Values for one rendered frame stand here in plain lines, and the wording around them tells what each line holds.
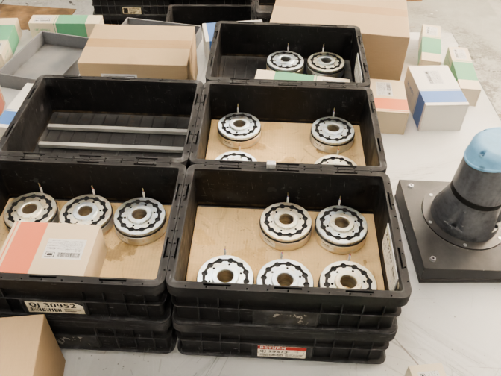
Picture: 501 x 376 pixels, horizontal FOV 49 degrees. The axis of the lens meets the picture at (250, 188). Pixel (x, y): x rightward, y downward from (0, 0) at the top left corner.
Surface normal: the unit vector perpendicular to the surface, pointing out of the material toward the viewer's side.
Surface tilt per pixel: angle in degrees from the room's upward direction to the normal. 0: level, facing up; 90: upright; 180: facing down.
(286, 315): 90
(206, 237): 0
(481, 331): 0
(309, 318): 90
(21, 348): 0
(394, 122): 90
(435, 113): 90
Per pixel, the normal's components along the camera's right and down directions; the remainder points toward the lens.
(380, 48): -0.16, 0.69
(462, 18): 0.01, -0.72
